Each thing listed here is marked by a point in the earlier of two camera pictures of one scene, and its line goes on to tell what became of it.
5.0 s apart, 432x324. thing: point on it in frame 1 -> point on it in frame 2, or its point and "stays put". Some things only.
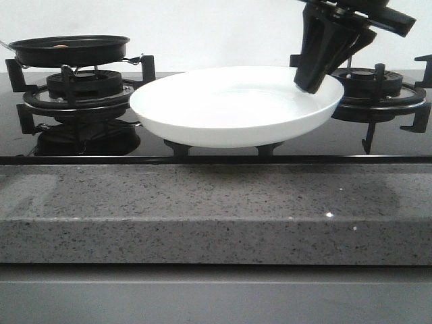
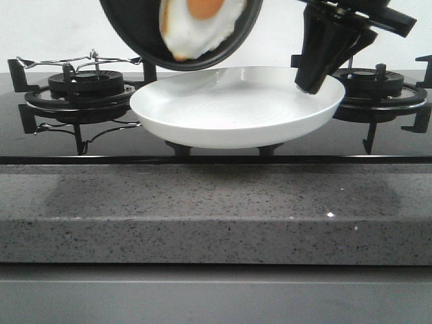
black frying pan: x=70 y=50 -> x=138 y=23
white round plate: x=233 y=107 stays put
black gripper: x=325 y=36 stays put
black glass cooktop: x=382 y=118 stays put
